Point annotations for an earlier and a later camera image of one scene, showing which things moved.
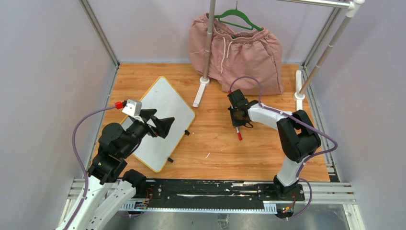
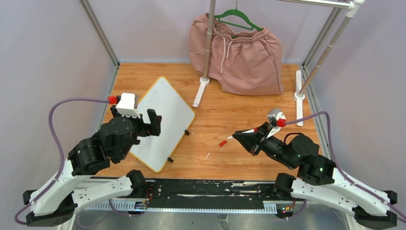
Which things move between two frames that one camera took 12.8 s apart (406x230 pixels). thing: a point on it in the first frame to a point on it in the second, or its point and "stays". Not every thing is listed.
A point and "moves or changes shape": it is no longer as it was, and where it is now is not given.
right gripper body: (236, 120) to (263, 140)
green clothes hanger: (237, 12) stays
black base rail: (213, 191) stays
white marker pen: (239, 133) moves or changes shape
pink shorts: (250, 61) stays
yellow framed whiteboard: (156, 152) stays
